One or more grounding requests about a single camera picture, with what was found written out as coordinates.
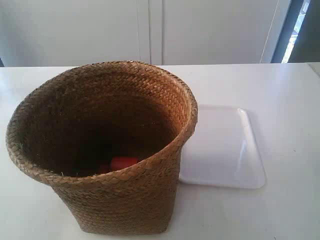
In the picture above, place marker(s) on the brown woven wicker basket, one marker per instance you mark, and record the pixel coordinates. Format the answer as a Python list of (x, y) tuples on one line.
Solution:
[(63, 130)]

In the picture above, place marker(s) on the white square plastic tray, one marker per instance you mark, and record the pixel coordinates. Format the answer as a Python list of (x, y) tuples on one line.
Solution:
[(223, 151)]

